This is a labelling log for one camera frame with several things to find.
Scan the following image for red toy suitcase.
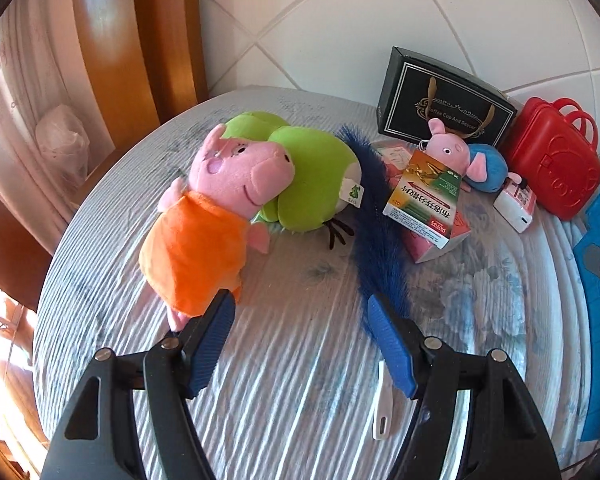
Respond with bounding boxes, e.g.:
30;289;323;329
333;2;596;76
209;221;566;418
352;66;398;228
500;96;600;222

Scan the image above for green and orange medicine box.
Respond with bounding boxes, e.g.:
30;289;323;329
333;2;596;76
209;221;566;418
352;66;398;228
384;149;465;250

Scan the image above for blue furry tail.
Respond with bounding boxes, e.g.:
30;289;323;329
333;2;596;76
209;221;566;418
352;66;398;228
336;125;413;346

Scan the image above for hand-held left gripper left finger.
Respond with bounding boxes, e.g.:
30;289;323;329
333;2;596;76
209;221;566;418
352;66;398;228
40;288;237;480

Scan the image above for wooden headboard pillar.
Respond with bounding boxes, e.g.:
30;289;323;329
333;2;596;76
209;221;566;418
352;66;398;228
70;0;211;128

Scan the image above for sheer pink curtain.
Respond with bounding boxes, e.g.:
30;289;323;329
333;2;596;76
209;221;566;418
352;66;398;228
0;0;113;243

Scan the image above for pink and white carton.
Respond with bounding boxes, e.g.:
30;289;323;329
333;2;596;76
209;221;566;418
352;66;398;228
375;141;472;265

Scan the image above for green plush toy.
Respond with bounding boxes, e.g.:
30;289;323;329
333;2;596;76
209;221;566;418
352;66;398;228
224;111;366;250

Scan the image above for blue storage box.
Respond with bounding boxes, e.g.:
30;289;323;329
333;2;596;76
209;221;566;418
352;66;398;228
574;164;600;442

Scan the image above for small pig plush in blue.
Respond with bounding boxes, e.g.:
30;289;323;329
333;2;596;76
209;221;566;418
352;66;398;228
425;119;523;195

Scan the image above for black gift box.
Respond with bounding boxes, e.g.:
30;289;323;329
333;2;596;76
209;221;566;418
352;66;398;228
377;46;518;147

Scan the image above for white padded headboard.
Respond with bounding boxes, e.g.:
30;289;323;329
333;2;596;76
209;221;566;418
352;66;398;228
197;0;600;143

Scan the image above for small white box pink print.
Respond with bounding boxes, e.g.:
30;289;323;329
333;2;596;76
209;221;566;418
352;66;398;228
493;179;537;234

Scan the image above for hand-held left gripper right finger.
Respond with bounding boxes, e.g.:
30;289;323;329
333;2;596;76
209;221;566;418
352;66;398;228
367;293;563;480

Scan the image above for white plastic handle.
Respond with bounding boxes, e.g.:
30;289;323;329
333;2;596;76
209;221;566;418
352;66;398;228
371;360;395;442

